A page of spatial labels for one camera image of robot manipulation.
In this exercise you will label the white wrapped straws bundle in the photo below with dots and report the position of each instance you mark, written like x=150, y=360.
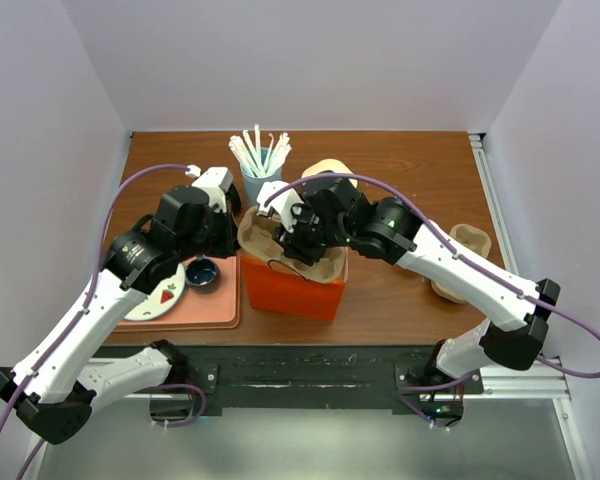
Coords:
x=279, y=147

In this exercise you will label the white fruit pattern plate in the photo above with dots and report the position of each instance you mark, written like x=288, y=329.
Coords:
x=162, y=299

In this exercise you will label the pink plastic tray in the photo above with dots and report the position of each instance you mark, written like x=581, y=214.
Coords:
x=195, y=311

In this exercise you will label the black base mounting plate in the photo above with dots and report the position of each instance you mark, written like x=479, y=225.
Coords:
x=304, y=376

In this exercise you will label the aluminium frame rail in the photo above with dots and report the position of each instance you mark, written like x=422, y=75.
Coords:
x=539, y=382

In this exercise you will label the dark blue mug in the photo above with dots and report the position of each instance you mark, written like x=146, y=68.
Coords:
x=203, y=275

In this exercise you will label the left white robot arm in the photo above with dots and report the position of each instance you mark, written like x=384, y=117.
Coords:
x=52, y=391

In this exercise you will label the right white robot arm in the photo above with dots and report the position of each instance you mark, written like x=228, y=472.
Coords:
x=517, y=310

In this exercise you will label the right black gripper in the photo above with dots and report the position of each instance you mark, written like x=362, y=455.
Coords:
x=294, y=243

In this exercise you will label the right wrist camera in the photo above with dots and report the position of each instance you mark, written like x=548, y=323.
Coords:
x=272, y=199

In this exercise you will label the cream square bowl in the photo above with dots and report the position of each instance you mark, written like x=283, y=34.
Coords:
x=326, y=166

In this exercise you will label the blue straw holder cup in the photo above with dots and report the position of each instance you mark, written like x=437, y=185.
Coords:
x=255, y=182

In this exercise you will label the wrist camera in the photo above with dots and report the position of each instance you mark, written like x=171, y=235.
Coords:
x=272, y=199
x=207, y=190

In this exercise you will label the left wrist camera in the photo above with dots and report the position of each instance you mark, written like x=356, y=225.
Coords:
x=207, y=190

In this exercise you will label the stack of black lids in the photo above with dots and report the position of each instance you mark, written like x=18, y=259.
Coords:
x=234, y=200

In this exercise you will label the orange paper gift bag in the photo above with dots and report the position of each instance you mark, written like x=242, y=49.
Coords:
x=278, y=289

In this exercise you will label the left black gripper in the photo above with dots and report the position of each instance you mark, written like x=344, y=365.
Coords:
x=230, y=242

